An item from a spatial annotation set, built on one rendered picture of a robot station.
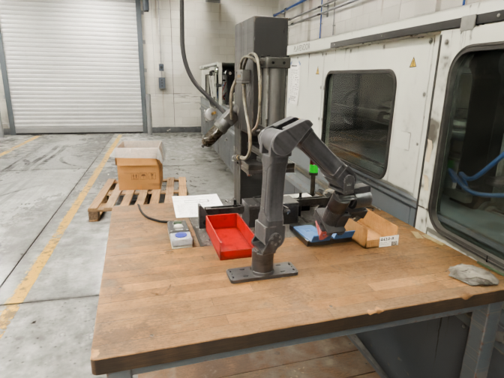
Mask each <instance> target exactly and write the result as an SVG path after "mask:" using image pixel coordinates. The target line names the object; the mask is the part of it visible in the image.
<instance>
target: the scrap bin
mask: <svg viewBox="0 0 504 378"><path fill-rule="evenodd" d="M205 227H206V232H207V234H208V237H209V238H210V240H211V243H212V244H213V246H214V249H215V251H216V253H217V255H218V257H219V259H220V260H234V259H240V258H247V257H252V248H254V246H253V245H252V244H251V240H252V238H253V237H254V234H253V233H252V231H251V230H250V228H249V227H248V225H247V224H246V223H245V222H244V221H243V220H242V218H241V217H240V215H239V214H238V213H233V214H215V215H206V216H205Z"/></svg>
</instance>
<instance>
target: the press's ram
mask: <svg viewBox="0 0 504 378"><path fill-rule="evenodd" d="M251 151H252V152H253V153H255V154H256V155H259V156H256V159H249V160H241V169H242V170H243V171H244V172H246V173H247V176H248V177H251V176H252V175H258V174H261V175H262V174H263V162H262V156H263V153H260V144H259V142H252V149H251ZM294 172H295V163H293V162H292V161H291V160H288V164H287V166H286V173H294Z"/></svg>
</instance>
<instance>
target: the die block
mask: <svg viewBox="0 0 504 378"><path fill-rule="evenodd" d="M242 205H244V213H243V214H241V218H242V220H243V221H244V222H245V223H246V224H247V226H248V227H249V228H251V227H255V222H256V220H258V218H259V213H260V208H251V209H249V208H248V207H247V206H246V205H245V204H244V203H243V202H242ZM287 207H288V208H289V210H290V212H289V214H286V213H284V212H283V224H297V223H298V217H299V205H288V206H287Z"/></svg>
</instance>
